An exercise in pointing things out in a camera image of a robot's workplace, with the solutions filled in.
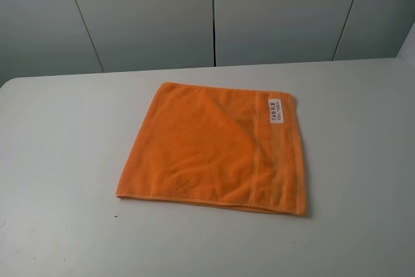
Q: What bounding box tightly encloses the orange microfiber towel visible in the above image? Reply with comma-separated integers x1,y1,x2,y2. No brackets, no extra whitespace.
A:
116,82,307,216

